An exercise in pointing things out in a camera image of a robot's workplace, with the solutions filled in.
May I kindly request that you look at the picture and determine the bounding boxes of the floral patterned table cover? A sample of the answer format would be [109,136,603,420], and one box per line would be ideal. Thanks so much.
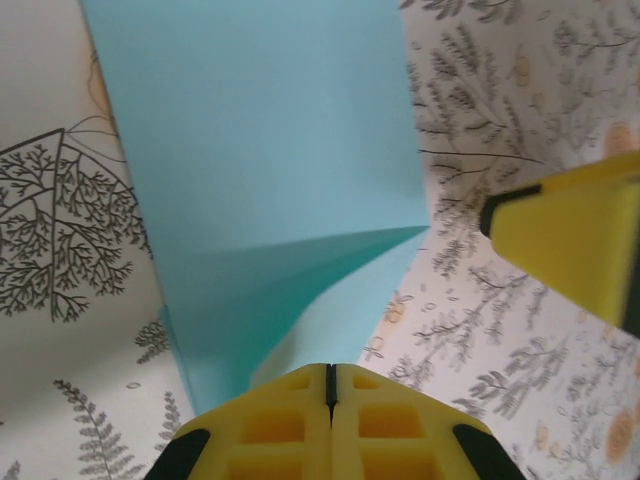
[0,0,640,480]

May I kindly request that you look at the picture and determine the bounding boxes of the teal square paper sheet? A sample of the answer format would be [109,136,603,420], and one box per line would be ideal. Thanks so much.
[79,0,433,420]

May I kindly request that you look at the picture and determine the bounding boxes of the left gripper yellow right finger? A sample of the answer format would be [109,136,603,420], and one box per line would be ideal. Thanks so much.
[329,363,526,480]

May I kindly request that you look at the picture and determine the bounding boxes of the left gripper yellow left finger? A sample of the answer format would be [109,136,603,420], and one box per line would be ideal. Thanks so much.
[149,363,334,480]

